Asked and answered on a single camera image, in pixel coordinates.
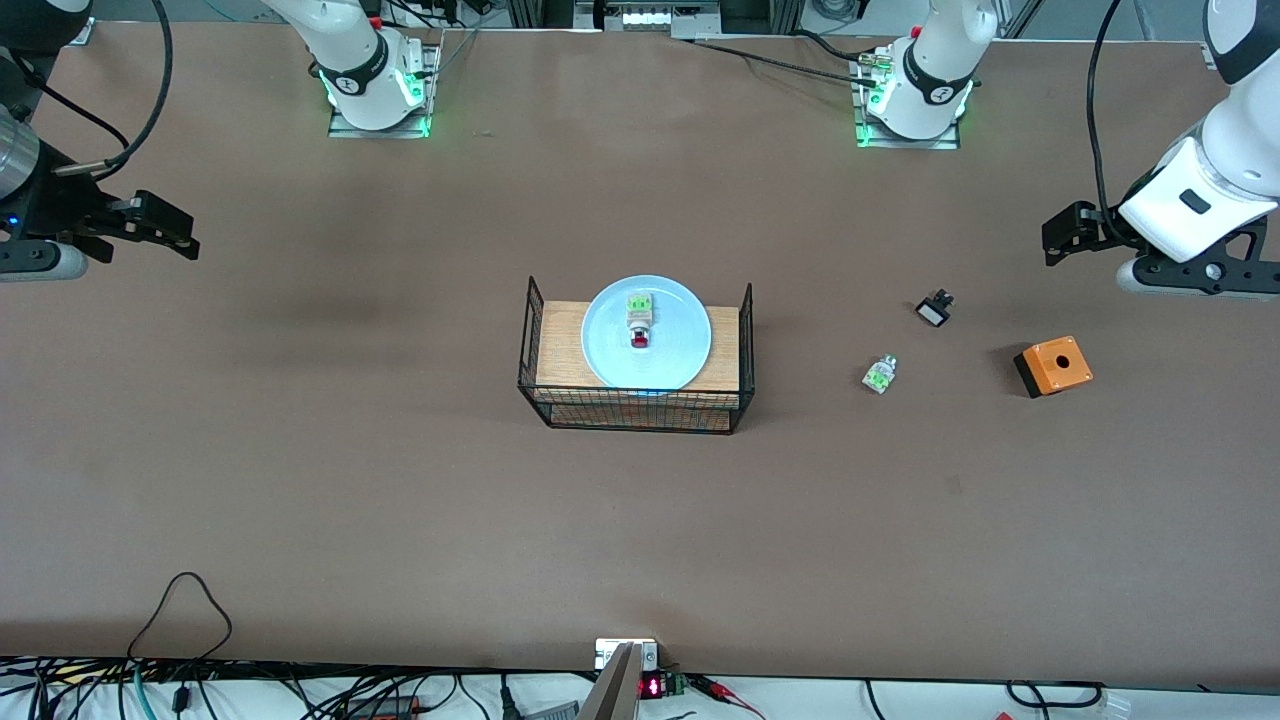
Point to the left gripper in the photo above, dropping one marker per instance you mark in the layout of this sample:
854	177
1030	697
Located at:
1098	226

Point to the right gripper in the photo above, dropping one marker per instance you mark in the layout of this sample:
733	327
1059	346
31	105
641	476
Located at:
52	207

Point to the red push button switch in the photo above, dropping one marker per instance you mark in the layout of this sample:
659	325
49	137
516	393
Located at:
640	318

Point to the light blue round plate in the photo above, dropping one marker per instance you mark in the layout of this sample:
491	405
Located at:
610	350

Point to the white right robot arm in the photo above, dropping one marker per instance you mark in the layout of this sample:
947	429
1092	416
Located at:
360	60

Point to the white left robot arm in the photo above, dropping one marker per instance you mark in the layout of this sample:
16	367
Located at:
935	60

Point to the aluminium corner profile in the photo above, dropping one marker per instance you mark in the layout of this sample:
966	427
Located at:
80	32

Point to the green white contact block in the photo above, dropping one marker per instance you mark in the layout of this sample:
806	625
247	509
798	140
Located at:
880	374

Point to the wooden board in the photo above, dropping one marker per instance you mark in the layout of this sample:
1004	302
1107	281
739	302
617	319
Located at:
560	350

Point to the black power adapter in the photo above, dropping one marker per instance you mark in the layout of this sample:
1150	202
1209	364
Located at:
385	707

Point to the red black test lead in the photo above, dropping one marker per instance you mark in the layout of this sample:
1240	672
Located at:
725	692

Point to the red digit display module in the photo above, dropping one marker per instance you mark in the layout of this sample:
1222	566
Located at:
652	686

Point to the grey metal bar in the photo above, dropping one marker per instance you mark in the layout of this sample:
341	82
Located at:
612	690

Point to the orange button enclosure box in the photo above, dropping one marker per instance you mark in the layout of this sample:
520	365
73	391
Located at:
1055	368

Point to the small black switch part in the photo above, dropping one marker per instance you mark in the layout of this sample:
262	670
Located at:
934	310

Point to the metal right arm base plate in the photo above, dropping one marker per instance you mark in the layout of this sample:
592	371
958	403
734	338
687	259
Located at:
345	125

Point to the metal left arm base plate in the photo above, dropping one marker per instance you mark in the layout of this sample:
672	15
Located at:
870	138

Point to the silver aluminium frame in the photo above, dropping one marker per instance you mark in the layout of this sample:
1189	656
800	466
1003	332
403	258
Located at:
650	15

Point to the white metal bracket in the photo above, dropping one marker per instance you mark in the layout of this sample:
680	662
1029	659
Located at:
605	652

